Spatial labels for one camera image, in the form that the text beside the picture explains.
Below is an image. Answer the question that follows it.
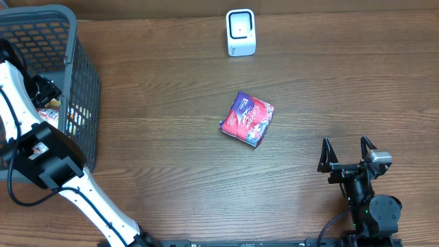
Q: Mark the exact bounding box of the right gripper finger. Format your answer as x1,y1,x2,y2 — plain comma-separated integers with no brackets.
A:
317,138,340,173
360,135,377,161

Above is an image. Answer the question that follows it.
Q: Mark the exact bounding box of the yellow white snack bag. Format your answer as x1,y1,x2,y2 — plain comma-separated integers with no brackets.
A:
36,99,62,128

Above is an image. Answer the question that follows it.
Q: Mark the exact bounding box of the red purple pad package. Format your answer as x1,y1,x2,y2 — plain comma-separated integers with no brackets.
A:
219,91,274,148

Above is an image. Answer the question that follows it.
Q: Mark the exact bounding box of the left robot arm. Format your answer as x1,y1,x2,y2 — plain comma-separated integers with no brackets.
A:
1,39,161,246

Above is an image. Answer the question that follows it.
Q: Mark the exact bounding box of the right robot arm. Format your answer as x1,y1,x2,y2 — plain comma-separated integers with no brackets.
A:
316,136,402,246

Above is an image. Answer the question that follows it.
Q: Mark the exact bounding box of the white barcode scanner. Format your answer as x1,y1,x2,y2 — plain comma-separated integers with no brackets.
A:
226,9,257,57

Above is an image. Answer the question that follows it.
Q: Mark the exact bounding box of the grey plastic shopping basket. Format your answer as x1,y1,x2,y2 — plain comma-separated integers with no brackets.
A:
1,4,101,170

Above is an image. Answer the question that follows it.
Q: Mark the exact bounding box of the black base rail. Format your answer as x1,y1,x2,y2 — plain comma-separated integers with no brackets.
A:
96,238,403,247

